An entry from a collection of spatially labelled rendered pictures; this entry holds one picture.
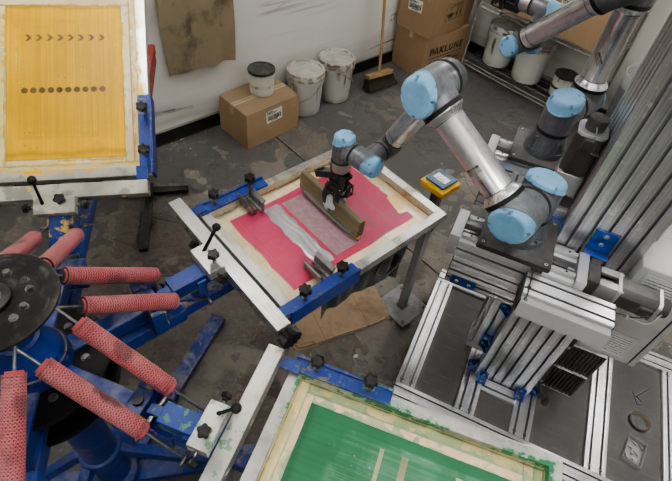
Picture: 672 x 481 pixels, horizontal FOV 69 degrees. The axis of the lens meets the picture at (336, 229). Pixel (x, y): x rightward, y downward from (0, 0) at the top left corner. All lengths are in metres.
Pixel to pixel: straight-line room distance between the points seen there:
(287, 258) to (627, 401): 1.79
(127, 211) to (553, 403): 2.69
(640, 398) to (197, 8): 3.33
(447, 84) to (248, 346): 1.80
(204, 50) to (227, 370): 2.16
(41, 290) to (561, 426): 2.14
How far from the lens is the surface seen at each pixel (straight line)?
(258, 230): 1.88
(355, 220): 1.80
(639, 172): 1.63
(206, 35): 3.64
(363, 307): 2.82
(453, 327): 2.64
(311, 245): 1.82
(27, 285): 1.40
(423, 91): 1.32
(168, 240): 3.20
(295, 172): 2.07
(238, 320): 2.78
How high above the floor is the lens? 2.33
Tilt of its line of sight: 46 degrees down
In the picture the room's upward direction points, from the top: 7 degrees clockwise
